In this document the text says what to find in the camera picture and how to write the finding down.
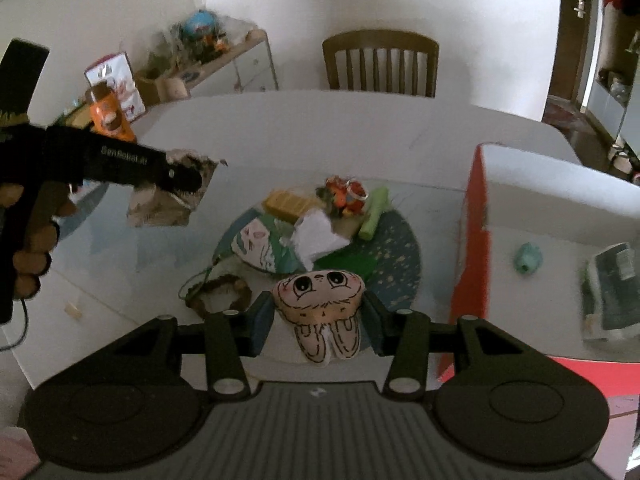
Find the green string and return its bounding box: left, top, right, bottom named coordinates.
left=179, top=252, right=223, bottom=307

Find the yellow block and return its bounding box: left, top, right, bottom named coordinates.
left=263, top=189, right=323, bottom=222

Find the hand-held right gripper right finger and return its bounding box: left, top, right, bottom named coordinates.
left=362, top=291, right=527, bottom=397

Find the dark hair scrunchie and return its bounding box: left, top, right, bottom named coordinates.
left=189, top=274, right=252, bottom=317

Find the light green tube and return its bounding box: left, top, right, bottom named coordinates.
left=358, top=186, right=391, bottom=241

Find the white shoe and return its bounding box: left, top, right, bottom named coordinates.
left=610, top=144, right=635, bottom=175

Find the green cloth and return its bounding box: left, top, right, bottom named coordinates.
left=314, top=249, right=377, bottom=281

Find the black cable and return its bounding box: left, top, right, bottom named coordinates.
left=0, top=299, right=32, bottom=352

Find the wooden chair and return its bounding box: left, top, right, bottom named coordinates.
left=321, top=29, right=441, bottom=99

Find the blue globe toy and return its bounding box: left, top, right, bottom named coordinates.
left=181, top=9, right=217, bottom=43

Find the red white printed box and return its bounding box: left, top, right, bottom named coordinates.
left=83, top=51, right=147, bottom=122

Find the orange toy keychain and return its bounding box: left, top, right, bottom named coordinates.
left=316, top=175, right=372, bottom=218

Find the teal small toy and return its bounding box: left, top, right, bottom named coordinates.
left=514, top=241, right=545, bottom=277

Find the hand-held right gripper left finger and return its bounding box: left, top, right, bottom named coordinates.
left=105, top=291, right=275, bottom=397

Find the clear plastic container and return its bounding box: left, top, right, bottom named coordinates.
left=580, top=241, right=640, bottom=343

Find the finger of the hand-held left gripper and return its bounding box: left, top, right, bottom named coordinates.
left=82, top=132, right=203, bottom=194

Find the red and white cardboard box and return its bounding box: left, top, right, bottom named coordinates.
left=437, top=141, right=640, bottom=383

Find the small brown cardboard box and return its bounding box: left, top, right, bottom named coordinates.
left=134, top=72, right=192, bottom=107

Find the round speckled blue placemat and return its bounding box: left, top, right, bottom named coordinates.
left=215, top=192, right=422, bottom=313

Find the cartoon bunny plush doll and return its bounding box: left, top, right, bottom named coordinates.
left=272, top=269, right=367, bottom=367

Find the person's left hand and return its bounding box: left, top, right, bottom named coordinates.
left=12, top=182, right=77, bottom=301

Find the white side cabinet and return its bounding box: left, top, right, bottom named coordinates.
left=132, top=29, right=280, bottom=107

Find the cartoon face green pouch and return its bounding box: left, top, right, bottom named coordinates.
left=234, top=214, right=303, bottom=275

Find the white crumpled paper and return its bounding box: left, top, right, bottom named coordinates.
left=292, top=209, right=352, bottom=267

